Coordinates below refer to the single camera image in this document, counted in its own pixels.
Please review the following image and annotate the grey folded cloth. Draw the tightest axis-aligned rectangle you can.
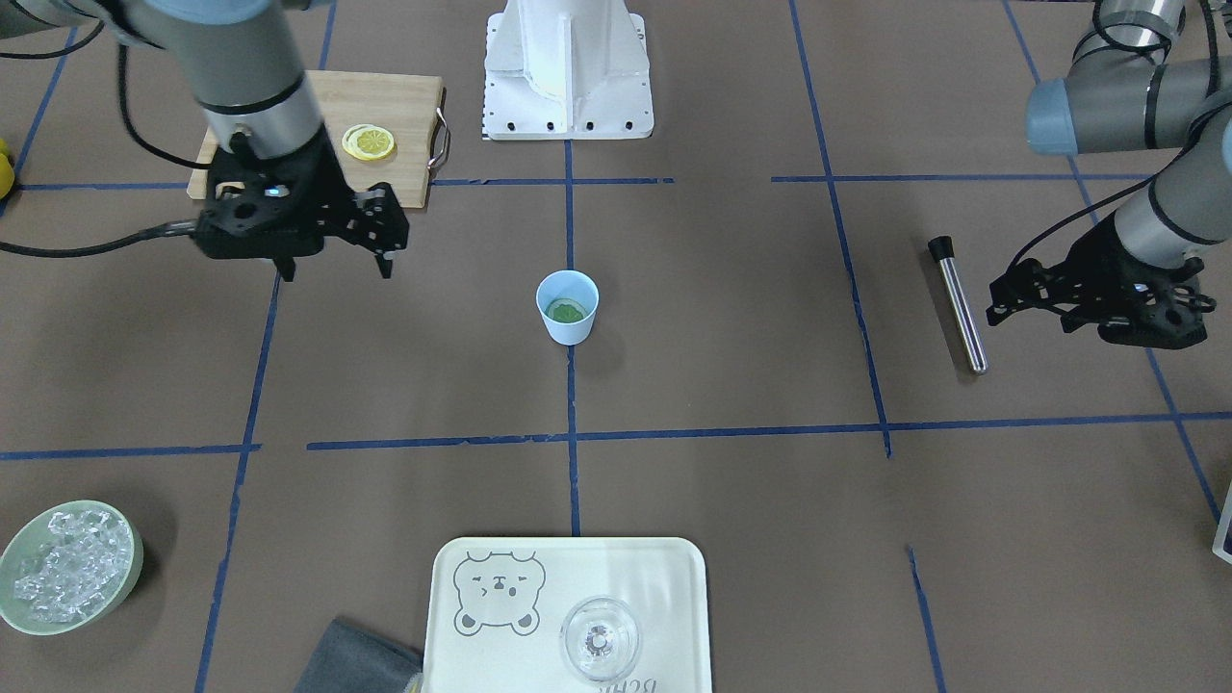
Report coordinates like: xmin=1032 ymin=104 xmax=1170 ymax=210
xmin=294 ymin=618 xmax=424 ymax=692

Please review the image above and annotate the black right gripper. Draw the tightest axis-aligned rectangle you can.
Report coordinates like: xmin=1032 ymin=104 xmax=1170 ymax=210
xmin=196 ymin=129 xmax=410 ymax=282

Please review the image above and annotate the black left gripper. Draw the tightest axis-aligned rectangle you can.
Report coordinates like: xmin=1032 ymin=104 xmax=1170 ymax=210
xmin=986 ymin=218 xmax=1216 ymax=349

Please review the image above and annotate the metal muddler black cap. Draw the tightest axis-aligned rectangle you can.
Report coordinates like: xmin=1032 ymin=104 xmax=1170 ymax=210
xmin=926 ymin=234 xmax=988 ymax=374

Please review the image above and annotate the cream bear serving tray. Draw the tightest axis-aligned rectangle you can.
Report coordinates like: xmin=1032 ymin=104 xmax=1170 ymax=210
xmin=420 ymin=538 xmax=715 ymax=692

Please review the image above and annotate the bamboo cutting board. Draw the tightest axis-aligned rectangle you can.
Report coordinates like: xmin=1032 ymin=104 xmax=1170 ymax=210
xmin=188 ymin=65 xmax=446 ymax=208

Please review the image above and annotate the light blue plastic cup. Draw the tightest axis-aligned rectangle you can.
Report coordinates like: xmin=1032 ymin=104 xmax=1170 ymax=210
xmin=535 ymin=270 xmax=602 ymax=347

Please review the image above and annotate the clear wine glass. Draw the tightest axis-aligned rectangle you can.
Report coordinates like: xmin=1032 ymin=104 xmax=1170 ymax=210
xmin=561 ymin=596 xmax=642 ymax=684

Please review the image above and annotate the green bowl of ice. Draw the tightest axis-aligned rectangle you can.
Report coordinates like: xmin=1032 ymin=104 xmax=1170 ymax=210
xmin=1 ymin=499 xmax=144 ymax=636

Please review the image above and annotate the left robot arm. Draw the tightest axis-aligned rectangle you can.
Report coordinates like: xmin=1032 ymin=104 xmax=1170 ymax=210
xmin=987 ymin=1 xmax=1231 ymax=349

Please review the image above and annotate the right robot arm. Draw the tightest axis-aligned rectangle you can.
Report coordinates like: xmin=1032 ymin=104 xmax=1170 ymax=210
xmin=2 ymin=1 xmax=409 ymax=281

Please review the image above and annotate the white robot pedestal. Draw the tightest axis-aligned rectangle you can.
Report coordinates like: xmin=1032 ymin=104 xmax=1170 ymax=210
xmin=480 ymin=1 xmax=655 ymax=141

